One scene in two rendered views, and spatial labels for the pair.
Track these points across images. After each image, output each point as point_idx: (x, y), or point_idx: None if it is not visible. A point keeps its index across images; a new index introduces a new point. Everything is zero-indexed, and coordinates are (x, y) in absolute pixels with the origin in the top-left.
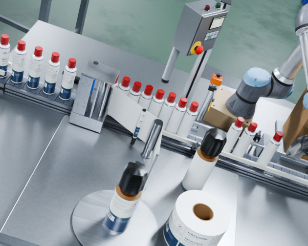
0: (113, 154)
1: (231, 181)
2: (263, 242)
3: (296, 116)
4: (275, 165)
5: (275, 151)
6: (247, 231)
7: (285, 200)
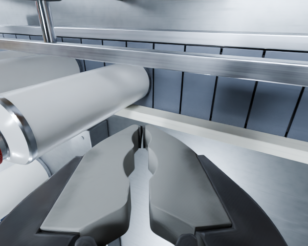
0: None
1: (80, 155)
2: (164, 242)
3: None
4: (194, 51)
5: (73, 137)
6: (139, 221)
7: (237, 158)
